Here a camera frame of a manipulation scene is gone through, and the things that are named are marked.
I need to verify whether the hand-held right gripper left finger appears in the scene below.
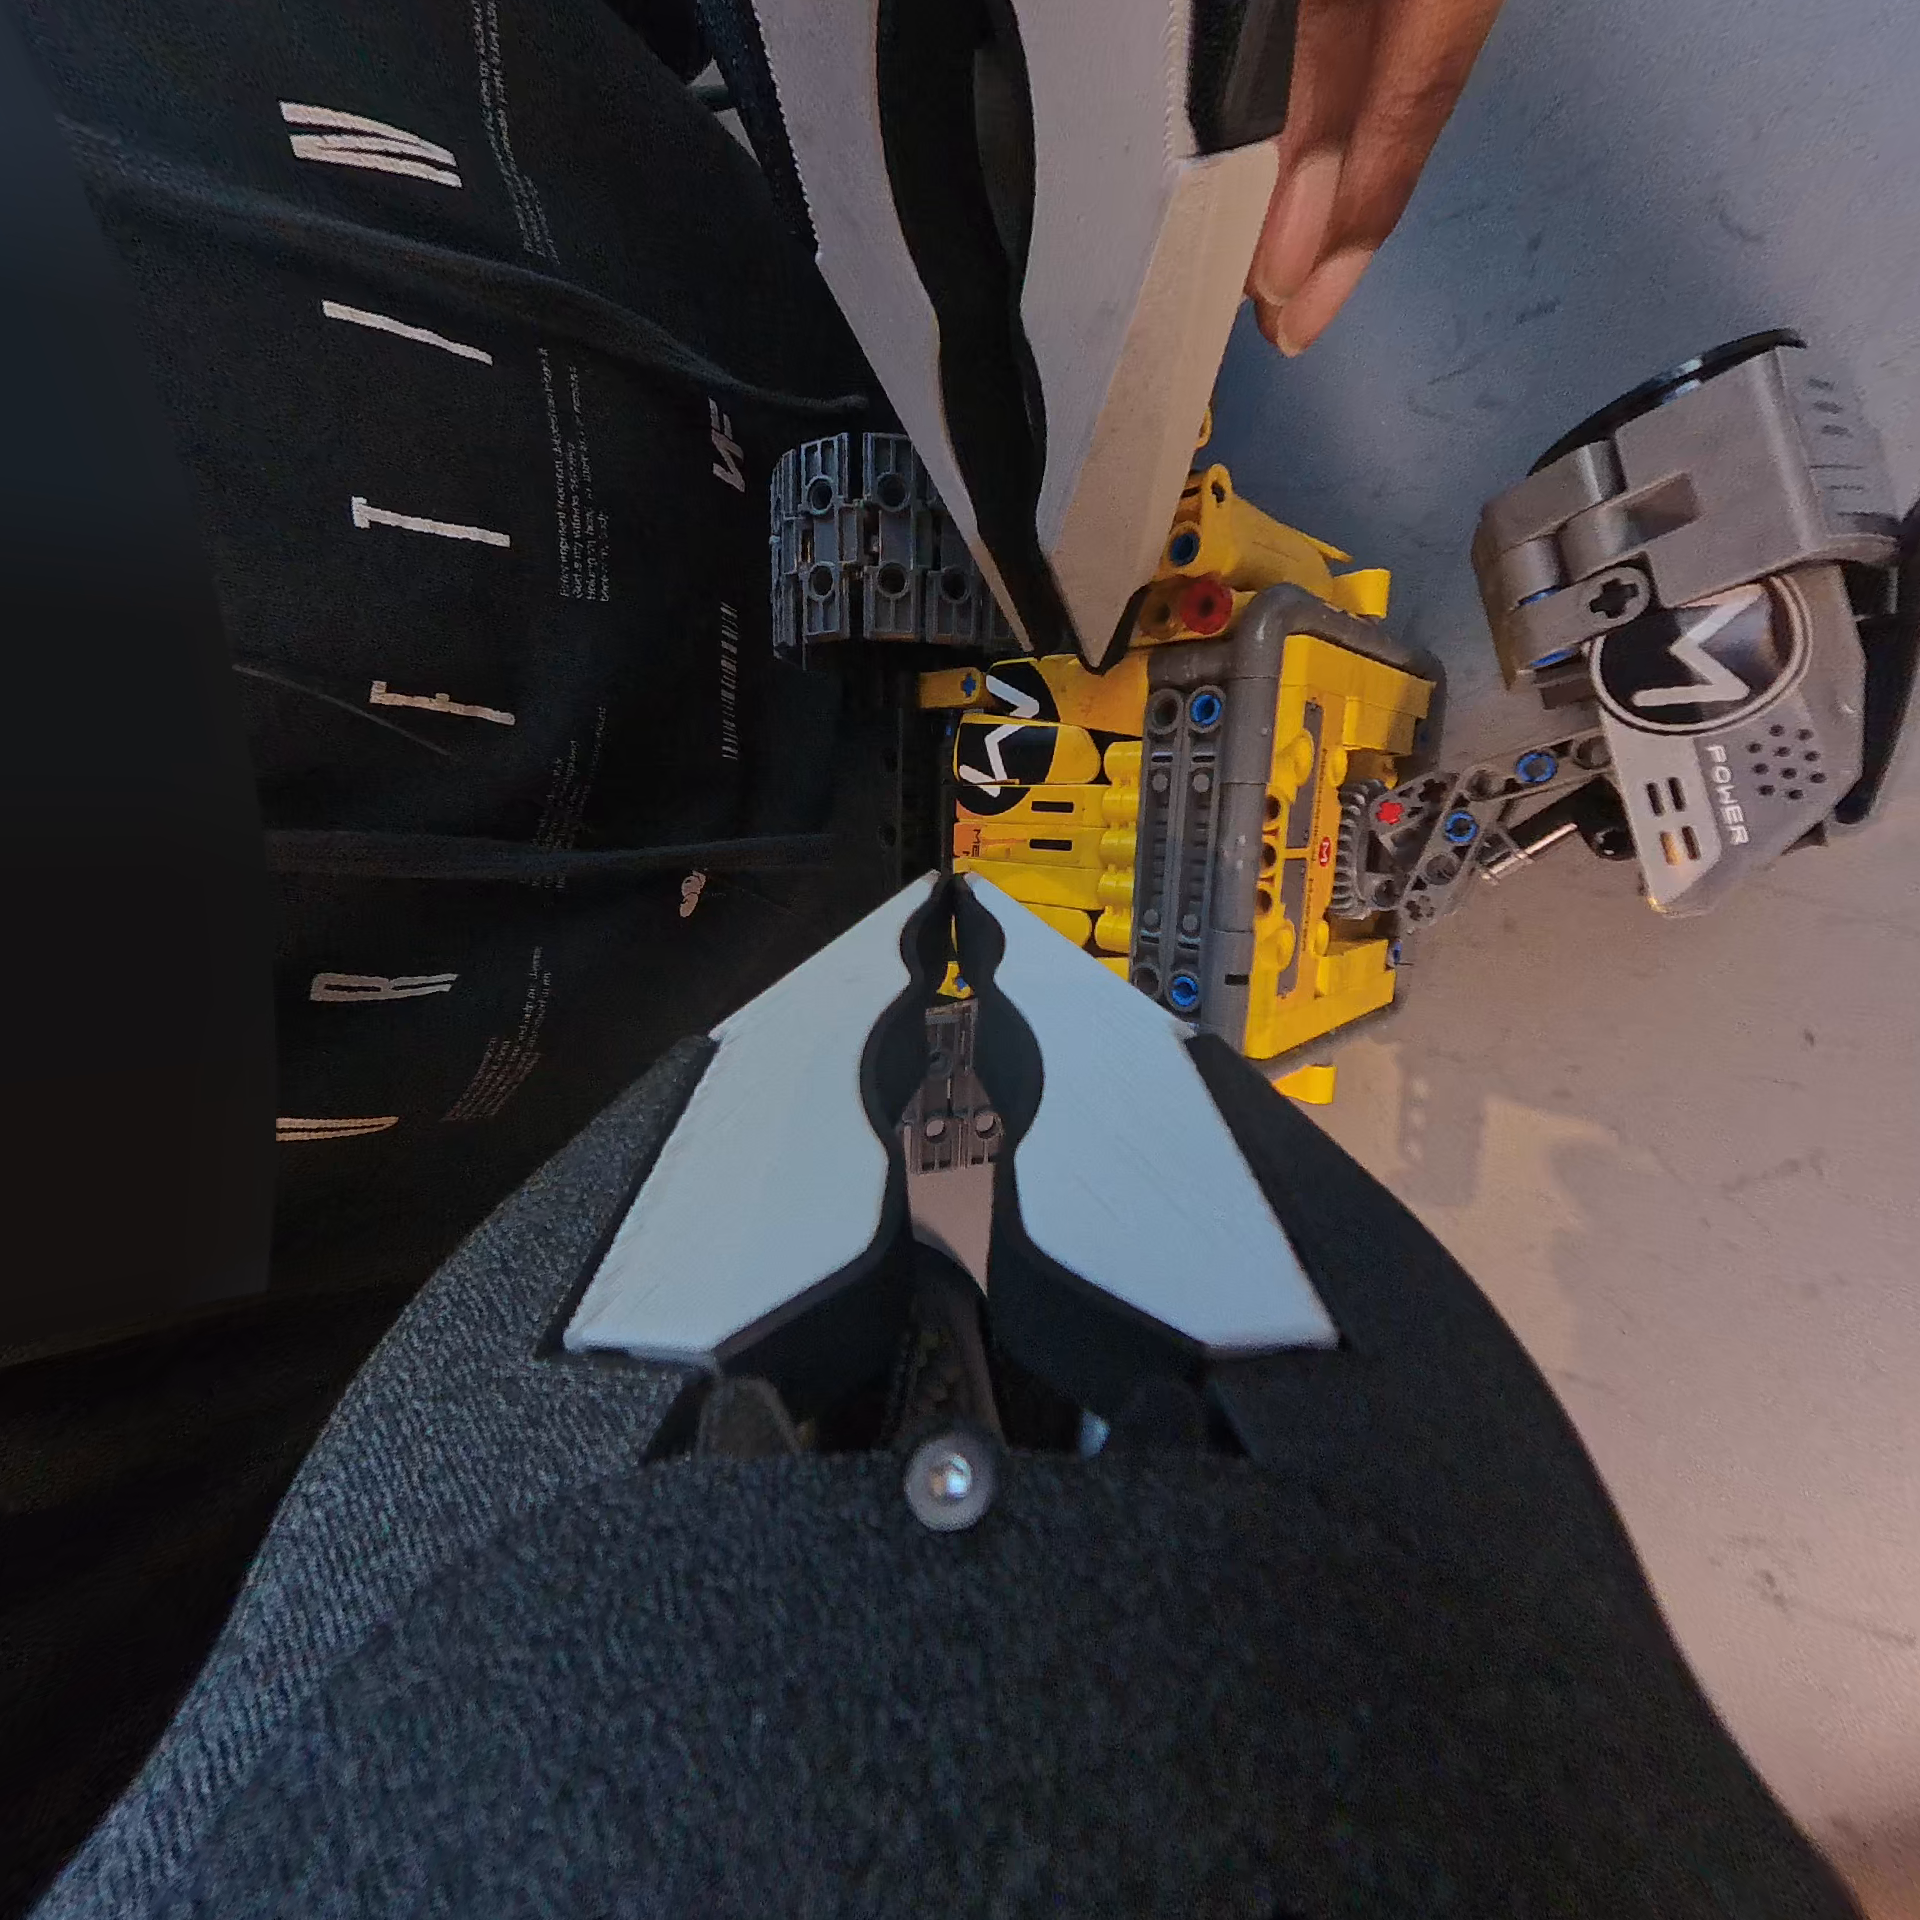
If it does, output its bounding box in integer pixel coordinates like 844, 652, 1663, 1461
563, 872, 963, 1452

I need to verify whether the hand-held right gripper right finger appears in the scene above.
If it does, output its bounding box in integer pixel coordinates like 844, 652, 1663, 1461
948, 872, 1339, 1452

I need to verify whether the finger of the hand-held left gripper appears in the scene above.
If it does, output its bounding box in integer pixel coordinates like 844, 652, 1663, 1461
959, 0, 1250, 673
747, 0, 1044, 654

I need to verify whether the yellow building-block toy robot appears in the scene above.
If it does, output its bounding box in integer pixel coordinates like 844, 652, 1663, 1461
767, 329, 1920, 1187

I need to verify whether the person's left hand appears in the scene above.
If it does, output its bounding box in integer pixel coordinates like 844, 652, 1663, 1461
1242, 0, 1507, 358

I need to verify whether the black printed hoodie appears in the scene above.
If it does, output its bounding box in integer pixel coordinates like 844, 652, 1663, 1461
0, 0, 968, 1920

